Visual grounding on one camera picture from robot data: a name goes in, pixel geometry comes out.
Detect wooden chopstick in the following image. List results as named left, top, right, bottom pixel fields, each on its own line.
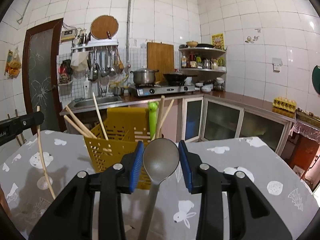
left=92, top=93, right=108, bottom=140
left=152, top=95, right=165, bottom=140
left=36, top=106, right=57, bottom=201
left=155, top=99, right=175, bottom=139

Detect steel kitchen sink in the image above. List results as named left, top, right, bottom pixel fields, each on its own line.
left=60, top=96, right=123, bottom=115

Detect kitchen counter cabinets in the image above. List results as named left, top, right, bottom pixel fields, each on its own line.
left=120, top=90, right=298, bottom=156

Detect grey animal print tablecloth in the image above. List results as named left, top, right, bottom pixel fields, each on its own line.
left=0, top=129, right=320, bottom=240

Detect chopstick in holder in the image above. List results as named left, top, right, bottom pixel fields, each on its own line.
left=64, top=115, right=92, bottom=138
left=66, top=106, right=97, bottom=139

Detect dark framed glass door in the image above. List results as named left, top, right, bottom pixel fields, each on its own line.
left=22, top=18, right=66, bottom=132

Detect white soap bottle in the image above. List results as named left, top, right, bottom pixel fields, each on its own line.
left=84, top=77, right=92, bottom=99

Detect yellow perforated utensil holder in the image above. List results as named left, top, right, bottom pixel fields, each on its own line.
left=84, top=107, right=151, bottom=173

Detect steel faucet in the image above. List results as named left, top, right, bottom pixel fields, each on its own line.
left=90, top=63, right=101, bottom=97

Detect small steel saucepan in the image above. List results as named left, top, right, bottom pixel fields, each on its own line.
left=112, top=86, right=125, bottom=96

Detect yellow egg carton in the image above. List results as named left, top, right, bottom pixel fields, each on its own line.
left=273, top=96, right=297, bottom=112

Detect hanging utensil rack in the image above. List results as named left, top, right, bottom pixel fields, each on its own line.
left=71, top=39, right=124, bottom=81

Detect gas stove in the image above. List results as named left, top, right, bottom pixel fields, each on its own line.
left=128, top=85, right=195, bottom=98

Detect round woven lid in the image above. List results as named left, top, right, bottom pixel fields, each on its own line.
left=90, top=15, right=119, bottom=40

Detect green frog utensil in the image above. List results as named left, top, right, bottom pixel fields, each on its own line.
left=148, top=101, right=159, bottom=139

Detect steel cooking pot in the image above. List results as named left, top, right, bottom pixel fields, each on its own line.
left=130, top=68, right=159, bottom=86

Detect black wok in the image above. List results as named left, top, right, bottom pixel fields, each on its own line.
left=163, top=72, right=197, bottom=86

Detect corner shelf with bottles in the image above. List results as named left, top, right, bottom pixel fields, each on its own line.
left=178, top=41, right=227, bottom=73

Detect wooden cutting board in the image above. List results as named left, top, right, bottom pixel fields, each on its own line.
left=146, top=42, right=175, bottom=82

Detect white wall socket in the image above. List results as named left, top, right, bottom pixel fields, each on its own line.
left=272, top=57, right=283, bottom=72

